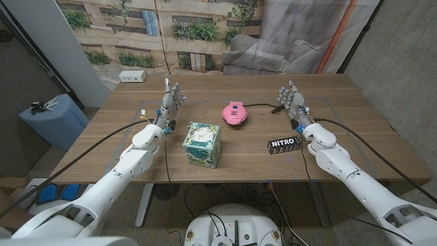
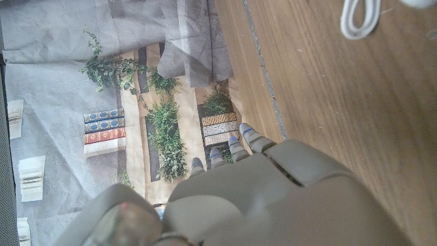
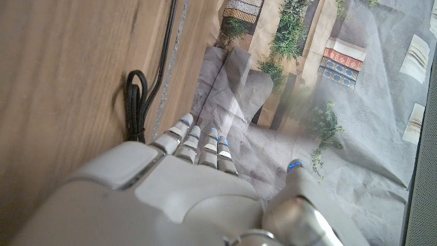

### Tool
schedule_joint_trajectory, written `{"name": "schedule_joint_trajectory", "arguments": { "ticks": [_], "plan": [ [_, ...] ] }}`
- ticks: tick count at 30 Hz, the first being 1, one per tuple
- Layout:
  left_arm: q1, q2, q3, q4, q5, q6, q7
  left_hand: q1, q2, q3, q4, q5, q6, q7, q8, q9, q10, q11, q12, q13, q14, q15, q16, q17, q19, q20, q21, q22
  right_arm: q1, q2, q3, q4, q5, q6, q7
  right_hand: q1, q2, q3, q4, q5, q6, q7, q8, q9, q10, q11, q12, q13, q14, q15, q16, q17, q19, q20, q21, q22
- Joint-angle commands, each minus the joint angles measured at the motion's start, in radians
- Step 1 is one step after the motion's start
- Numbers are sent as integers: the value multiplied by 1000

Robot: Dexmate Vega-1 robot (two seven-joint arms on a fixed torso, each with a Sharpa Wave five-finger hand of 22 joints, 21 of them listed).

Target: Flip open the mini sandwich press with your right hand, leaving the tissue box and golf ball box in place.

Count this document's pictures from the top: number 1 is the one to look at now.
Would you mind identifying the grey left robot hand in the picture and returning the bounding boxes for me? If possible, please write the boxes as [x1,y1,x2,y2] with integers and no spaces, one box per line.
[152,77,187,134]

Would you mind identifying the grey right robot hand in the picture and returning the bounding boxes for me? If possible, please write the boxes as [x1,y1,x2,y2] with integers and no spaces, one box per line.
[277,80,313,133]

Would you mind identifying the pink mini sandwich press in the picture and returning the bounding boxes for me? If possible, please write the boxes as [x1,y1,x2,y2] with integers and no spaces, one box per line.
[221,100,249,126]

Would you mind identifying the black Nitro golf ball box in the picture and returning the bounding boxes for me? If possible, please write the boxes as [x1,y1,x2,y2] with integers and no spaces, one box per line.
[266,136,302,155]

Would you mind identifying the white power strip box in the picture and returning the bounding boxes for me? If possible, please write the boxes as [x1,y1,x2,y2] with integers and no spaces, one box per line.
[118,70,147,83]

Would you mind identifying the teal leaf print tissue box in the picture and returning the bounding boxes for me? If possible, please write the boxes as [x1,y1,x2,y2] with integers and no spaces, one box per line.
[182,122,222,169]

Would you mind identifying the brown cardboard box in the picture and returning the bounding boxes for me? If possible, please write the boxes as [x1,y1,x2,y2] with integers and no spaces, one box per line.
[0,176,33,230]

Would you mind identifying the black round floor disc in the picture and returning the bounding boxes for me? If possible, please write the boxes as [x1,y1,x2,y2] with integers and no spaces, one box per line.
[153,183,181,201]

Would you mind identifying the white table leg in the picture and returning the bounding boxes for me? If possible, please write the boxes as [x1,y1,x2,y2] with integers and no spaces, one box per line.
[135,183,154,228]

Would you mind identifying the grey table leg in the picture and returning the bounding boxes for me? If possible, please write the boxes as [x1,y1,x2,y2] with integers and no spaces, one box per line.
[309,182,330,228]

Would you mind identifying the blue fabric ottoman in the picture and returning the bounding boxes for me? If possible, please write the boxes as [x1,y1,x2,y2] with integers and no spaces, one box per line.
[18,94,90,151]

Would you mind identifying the white square pillar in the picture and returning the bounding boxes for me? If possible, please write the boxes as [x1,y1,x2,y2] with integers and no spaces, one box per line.
[1,0,112,108]

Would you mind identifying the bunch of keys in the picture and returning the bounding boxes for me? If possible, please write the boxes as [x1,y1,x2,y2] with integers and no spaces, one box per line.
[30,96,61,115]

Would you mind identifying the white robot torso base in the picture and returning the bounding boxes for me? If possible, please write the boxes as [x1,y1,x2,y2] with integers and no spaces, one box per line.
[184,204,283,246]

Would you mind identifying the white foot pedal blue pads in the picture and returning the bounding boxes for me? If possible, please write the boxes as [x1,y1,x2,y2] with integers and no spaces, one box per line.
[29,179,90,215]

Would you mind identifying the black sandwich press power cord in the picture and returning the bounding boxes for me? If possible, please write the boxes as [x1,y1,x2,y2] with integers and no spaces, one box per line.
[244,102,286,115]

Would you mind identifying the thin black left hand cable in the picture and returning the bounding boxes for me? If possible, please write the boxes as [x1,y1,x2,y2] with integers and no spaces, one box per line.
[163,131,172,185]

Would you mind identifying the thin black hand cable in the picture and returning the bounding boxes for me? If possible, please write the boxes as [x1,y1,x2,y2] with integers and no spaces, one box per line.
[298,135,414,245]
[163,131,172,185]

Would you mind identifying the thin black right hand cable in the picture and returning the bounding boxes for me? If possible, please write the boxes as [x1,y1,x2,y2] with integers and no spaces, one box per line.
[298,135,414,245]

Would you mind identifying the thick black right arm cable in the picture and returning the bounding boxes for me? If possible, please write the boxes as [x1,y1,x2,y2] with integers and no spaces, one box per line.
[313,118,437,204]

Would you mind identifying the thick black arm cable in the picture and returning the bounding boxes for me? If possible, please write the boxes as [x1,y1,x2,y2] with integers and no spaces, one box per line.
[0,118,154,219]
[313,118,437,204]

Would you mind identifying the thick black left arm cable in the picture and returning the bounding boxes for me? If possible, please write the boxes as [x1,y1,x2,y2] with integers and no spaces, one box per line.
[0,118,154,219]

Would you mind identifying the white floor cable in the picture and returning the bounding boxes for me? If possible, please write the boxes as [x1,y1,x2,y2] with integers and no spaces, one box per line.
[268,182,303,246]

